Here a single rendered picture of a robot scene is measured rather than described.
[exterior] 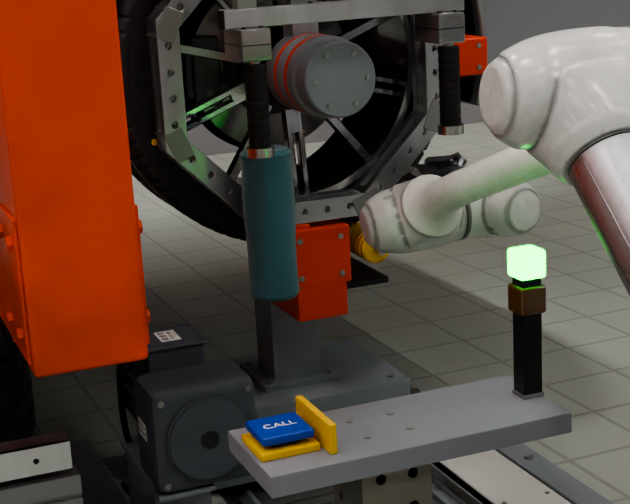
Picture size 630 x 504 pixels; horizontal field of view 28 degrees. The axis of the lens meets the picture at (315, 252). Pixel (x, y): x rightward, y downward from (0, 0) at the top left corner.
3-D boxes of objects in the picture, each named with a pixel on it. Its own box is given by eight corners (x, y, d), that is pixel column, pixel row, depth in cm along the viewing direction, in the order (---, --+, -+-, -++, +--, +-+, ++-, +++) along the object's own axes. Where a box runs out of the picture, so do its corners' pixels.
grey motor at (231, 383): (199, 471, 246) (185, 299, 237) (273, 563, 208) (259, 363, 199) (108, 490, 239) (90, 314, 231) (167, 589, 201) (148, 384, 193)
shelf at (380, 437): (507, 393, 184) (507, 373, 183) (572, 432, 168) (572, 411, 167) (228, 450, 169) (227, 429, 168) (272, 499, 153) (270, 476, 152)
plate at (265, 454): (298, 429, 167) (297, 422, 166) (321, 450, 159) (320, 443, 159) (241, 441, 164) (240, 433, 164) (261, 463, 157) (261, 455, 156)
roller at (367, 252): (336, 233, 261) (334, 206, 259) (397, 264, 234) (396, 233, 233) (310, 237, 259) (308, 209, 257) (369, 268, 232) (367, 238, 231)
